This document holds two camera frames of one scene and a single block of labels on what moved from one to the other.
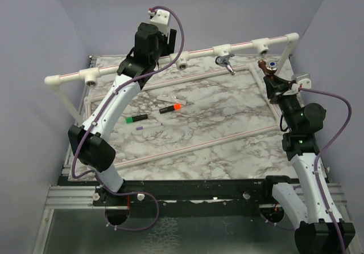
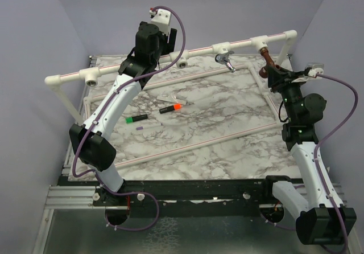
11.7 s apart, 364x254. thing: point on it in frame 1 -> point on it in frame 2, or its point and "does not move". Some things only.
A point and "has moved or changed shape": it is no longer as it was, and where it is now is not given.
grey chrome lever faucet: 223,60 does not move
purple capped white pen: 148,126 does not move
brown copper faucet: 269,69 has moved or changed shape
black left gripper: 169,48 does not move
